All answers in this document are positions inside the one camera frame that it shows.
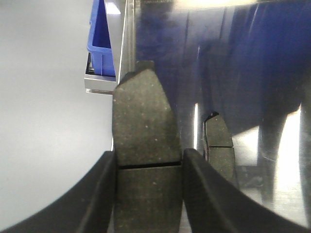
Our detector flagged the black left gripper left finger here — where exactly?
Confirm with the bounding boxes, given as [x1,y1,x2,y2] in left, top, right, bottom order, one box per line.
[4,151,117,233]

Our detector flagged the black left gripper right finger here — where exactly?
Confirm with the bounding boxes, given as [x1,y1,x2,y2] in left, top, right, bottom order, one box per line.
[183,149,310,233]

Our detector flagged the dark brake pad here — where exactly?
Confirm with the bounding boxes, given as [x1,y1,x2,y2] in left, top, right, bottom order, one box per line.
[112,61,183,233]
[203,112,238,187]

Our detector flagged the small blue floor bin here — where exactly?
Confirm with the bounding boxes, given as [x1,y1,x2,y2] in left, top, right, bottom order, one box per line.
[87,0,115,77]

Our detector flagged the stainless steel rack frame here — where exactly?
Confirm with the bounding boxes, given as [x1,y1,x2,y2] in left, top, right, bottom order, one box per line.
[84,0,136,95]

